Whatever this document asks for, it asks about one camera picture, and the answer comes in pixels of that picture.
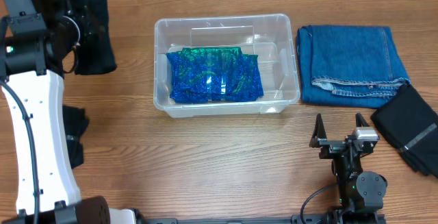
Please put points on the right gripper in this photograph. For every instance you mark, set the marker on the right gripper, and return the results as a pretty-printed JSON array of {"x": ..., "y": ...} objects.
[{"x": 317, "y": 139}]

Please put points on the black cloth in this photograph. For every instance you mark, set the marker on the black cloth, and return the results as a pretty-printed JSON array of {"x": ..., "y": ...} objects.
[
  {"x": 75, "y": 125},
  {"x": 409, "y": 125}
]

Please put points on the blue green sparkly fabric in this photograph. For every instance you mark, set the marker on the blue green sparkly fabric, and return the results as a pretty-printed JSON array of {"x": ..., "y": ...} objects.
[{"x": 203, "y": 74}]

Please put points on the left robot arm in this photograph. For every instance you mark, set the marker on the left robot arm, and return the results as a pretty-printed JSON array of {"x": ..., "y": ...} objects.
[{"x": 36, "y": 36}]

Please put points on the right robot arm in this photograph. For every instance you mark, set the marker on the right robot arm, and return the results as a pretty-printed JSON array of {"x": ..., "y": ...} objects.
[{"x": 360, "y": 192}]

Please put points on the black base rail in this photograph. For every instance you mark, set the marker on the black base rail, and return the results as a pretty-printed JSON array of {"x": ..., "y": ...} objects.
[{"x": 294, "y": 219}]

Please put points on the black socks bundle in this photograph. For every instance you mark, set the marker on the black socks bundle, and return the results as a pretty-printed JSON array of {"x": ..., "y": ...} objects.
[{"x": 94, "y": 55}]

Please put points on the folded blue denim jeans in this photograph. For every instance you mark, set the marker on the folded blue denim jeans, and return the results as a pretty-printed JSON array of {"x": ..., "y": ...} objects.
[{"x": 355, "y": 66}]

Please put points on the clear plastic storage bin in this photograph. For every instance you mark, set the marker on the clear plastic storage bin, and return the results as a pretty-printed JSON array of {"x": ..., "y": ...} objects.
[{"x": 269, "y": 36}]

